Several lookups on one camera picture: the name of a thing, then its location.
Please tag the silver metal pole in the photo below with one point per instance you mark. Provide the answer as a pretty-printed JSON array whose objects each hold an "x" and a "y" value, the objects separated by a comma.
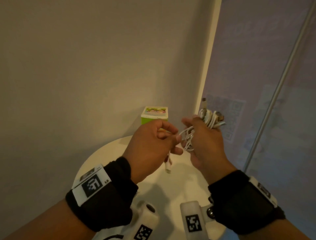
[{"x": 279, "y": 87}]

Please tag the white door frame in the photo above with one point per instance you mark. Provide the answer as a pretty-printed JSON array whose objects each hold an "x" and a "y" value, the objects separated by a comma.
[{"x": 209, "y": 49}]

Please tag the green printed box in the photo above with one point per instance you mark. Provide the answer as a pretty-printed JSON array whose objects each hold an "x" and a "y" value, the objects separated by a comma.
[{"x": 154, "y": 115}]

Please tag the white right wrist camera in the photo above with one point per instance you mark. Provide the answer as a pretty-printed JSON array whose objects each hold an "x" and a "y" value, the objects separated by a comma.
[{"x": 193, "y": 220}]

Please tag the pale code poster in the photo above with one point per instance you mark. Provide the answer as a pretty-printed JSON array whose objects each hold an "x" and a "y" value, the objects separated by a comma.
[{"x": 234, "y": 108}]

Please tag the white left wrist marker plate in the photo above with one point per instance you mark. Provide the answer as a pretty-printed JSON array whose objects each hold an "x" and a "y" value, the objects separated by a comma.
[{"x": 91, "y": 185}]

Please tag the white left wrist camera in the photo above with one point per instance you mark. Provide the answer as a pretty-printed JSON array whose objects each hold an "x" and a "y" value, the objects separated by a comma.
[{"x": 145, "y": 222}]

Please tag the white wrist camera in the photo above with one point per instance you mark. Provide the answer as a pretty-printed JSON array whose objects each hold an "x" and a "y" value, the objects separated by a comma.
[
  {"x": 193, "y": 220},
  {"x": 145, "y": 222}
]

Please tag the person's right thumb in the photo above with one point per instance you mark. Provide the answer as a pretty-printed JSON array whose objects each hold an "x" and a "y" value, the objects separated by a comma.
[{"x": 188, "y": 123}]

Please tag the person's right hand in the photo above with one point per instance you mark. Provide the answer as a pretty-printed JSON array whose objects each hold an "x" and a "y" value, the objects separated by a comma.
[{"x": 209, "y": 153}]

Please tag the white wrist marker plate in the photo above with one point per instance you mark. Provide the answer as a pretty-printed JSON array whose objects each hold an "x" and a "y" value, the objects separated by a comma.
[
  {"x": 91, "y": 185},
  {"x": 264, "y": 189}
]

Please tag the white right wrist marker plate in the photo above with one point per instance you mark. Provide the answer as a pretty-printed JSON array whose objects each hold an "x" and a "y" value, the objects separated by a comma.
[{"x": 264, "y": 189}]

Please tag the person's left fingers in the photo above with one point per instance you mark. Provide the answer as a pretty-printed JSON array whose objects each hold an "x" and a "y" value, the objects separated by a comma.
[{"x": 169, "y": 127}]

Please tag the person's left hand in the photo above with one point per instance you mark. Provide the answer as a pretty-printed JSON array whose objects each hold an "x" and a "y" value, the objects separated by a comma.
[{"x": 145, "y": 145}]

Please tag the person's right forearm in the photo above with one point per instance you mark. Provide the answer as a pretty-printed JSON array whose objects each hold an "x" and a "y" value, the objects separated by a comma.
[{"x": 291, "y": 230}]

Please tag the person's left forearm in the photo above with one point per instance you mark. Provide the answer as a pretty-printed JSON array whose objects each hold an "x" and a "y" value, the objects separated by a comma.
[{"x": 49, "y": 222}]

